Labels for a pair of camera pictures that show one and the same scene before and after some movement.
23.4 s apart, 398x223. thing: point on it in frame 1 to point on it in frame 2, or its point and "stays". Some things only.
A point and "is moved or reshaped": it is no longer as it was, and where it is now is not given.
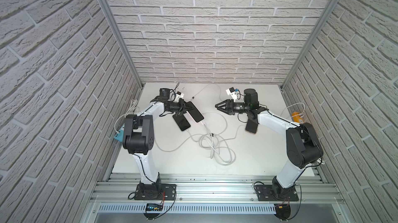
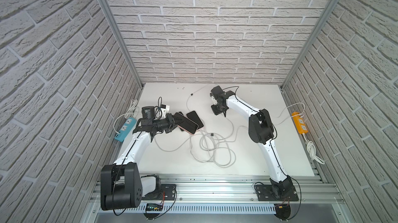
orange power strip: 297,119 stays
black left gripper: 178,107 to 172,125
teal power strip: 119,136 stays
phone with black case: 251,127 is moved or reshaped
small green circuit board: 154,207 stays
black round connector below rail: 283,211 stays
